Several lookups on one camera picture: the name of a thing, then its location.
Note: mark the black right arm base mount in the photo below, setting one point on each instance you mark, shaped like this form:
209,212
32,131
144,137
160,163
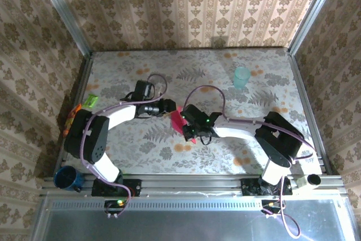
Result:
249,187

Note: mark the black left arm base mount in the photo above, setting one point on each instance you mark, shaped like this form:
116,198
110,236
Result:
132,187

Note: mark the small black cylinder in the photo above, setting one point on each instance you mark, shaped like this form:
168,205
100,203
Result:
314,179

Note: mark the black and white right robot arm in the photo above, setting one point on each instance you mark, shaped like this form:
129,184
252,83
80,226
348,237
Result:
279,139

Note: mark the dark blue mug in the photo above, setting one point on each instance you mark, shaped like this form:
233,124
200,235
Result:
66,179

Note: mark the aluminium side rail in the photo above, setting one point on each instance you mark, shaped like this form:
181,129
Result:
299,83
84,77

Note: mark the small pale block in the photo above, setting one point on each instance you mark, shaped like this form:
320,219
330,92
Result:
301,182

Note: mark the orange snack packet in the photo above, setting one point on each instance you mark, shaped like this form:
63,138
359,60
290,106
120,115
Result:
68,123

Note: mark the aluminium corner post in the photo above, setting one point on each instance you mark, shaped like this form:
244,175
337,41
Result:
313,12
65,12

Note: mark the grey vented metal panel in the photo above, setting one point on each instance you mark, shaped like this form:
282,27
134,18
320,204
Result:
183,224

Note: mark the small connector board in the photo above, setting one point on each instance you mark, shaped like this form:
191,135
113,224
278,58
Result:
114,205
272,205

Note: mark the aluminium table rail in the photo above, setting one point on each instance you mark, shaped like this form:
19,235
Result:
191,183

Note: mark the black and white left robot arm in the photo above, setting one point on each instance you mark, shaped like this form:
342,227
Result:
87,136

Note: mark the small green plastic object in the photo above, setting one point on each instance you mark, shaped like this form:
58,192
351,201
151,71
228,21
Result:
90,101

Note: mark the teal translucent plastic cup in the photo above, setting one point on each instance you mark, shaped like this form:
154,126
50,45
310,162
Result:
241,78

